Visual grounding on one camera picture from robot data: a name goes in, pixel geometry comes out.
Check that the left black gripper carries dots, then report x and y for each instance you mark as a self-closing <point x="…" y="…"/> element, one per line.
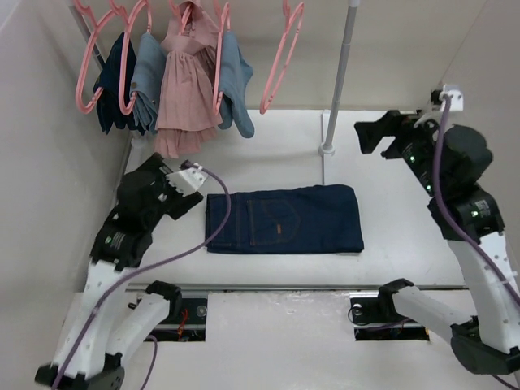
<point x="180" y="203"/>

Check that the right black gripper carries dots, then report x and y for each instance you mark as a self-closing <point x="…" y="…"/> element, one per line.
<point x="392" y="123"/>

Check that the dark blue jeans trousers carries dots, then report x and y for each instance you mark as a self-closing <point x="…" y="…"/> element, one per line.
<point x="320" y="219"/>

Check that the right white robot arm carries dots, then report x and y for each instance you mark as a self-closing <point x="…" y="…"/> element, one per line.
<point x="448" y="162"/>

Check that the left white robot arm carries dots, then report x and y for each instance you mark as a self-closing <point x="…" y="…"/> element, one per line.
<point x="95" y="352"/>

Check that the pink hanger with light jeans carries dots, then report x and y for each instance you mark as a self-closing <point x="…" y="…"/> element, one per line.
<point x="223" y="15"/>

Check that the pink hanger with dress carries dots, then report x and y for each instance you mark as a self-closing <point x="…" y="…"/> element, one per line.
<point x="186" y="19"/>

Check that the right white rack foot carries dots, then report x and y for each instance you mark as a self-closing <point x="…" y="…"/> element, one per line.
<point x="327" y="154"/>

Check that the pink hanging dress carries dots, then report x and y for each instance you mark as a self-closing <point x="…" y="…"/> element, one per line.
<point x="186" y="118"/>

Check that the dark blue hanging garment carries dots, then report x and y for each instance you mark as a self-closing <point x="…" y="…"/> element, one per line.
<point x="107" y="106"/>

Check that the right grey rack pole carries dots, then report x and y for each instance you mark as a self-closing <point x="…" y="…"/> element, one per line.
<point x="344" y="55"/>

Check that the grey rack pole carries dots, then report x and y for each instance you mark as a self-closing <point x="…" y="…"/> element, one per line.
<point x="344" y="55"/>
<point x="86" y="33"/>

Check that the light blue hanging jeans left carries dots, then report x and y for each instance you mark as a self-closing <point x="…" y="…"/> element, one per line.
<point x="147" y="81"/>

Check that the light blue hanging jeans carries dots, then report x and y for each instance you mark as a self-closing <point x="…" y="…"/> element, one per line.
<point x="147" y="81"/>
<point x="235" y="74"/>

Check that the light blue hanging jeans right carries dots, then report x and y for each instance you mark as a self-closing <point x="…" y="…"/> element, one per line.
<point x="235" y="74"/>

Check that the left grey rack pole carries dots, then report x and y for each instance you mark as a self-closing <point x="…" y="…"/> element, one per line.
<point x="86" y="33"/>

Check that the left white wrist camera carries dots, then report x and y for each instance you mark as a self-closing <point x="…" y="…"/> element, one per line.
<point x="188" y="180"/>

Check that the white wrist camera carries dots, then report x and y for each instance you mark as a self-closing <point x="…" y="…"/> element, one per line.
<point x="436" y="104"/>
<point x="188" y="180"/>

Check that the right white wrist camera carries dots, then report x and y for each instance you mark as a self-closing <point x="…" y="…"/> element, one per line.
<point x="436" y="104"/>

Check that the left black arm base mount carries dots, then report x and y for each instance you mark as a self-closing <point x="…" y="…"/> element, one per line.
<point x="186" y="324"/>

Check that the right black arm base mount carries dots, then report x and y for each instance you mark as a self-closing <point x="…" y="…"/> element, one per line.
<point x="371" y="323"/>

